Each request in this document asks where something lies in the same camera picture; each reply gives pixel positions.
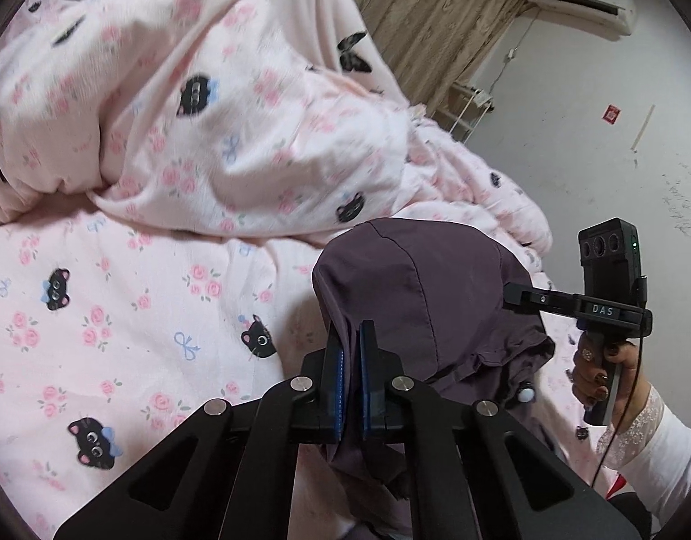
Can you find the pink cat print bed sheet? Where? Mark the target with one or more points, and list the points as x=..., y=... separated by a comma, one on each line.
x=126, y=320

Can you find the white shelf rack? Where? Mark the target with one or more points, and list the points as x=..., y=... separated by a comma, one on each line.
x=472, y=109

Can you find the grey and maroon hooded jacket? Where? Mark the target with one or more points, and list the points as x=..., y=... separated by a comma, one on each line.
x=435, y=292

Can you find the white air conditioner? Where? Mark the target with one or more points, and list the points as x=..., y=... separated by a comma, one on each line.
x=581, y=0

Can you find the pink cat print quilt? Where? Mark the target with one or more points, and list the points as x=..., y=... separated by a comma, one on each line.
x=238, y=112

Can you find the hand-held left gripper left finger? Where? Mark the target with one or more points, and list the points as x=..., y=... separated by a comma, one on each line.
x=340, y=388

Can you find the red and white jacket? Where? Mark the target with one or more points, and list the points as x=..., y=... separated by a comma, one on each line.
x=614, y=484

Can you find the person's dark clothing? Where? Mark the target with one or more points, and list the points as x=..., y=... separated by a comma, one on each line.
x=629, y=514

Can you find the white wall strip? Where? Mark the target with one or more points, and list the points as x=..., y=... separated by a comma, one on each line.
x=643, y=126

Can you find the red wall sticker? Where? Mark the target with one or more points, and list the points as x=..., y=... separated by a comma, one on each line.
x=610, y=114

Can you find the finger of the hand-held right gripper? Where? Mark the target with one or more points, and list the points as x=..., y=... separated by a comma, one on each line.
x=542, y=300

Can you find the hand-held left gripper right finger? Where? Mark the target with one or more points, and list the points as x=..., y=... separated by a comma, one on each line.
x=369, y=388

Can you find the beige curtain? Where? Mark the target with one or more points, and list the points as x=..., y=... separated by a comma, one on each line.
x=446, y=22

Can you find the person's right hand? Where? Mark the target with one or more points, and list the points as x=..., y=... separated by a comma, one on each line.
x=590, y=371

